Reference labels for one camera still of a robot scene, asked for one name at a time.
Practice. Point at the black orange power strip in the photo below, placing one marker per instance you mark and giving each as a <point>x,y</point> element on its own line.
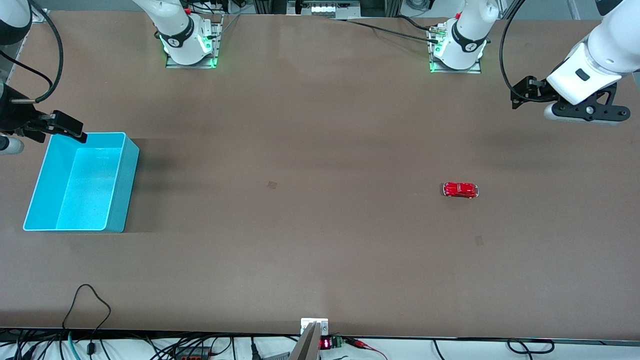
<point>192,354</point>

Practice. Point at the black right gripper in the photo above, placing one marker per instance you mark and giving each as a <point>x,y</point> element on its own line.
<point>14,118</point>

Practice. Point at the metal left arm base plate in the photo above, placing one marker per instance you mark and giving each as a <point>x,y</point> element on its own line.
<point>472,68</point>

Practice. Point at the lit equipment rack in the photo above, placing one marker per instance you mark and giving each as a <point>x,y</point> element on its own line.
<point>325,7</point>

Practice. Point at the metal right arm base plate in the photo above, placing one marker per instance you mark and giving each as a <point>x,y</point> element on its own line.
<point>212,40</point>

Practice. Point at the red beetle toy car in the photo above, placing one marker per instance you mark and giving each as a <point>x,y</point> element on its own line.
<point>460,189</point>

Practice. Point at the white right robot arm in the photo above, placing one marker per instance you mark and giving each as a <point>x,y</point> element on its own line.
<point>175,30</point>

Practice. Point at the grey metal camera mount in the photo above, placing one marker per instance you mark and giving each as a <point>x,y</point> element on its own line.
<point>310,340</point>

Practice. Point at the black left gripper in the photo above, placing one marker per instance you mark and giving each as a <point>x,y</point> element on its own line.
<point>531,90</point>

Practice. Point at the red digit display module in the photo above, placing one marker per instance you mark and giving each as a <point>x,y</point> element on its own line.
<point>326,343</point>

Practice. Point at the blue plastic box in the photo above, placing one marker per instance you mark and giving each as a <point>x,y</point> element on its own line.
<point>87,190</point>

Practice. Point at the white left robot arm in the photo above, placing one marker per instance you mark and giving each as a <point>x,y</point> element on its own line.
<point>607,47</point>

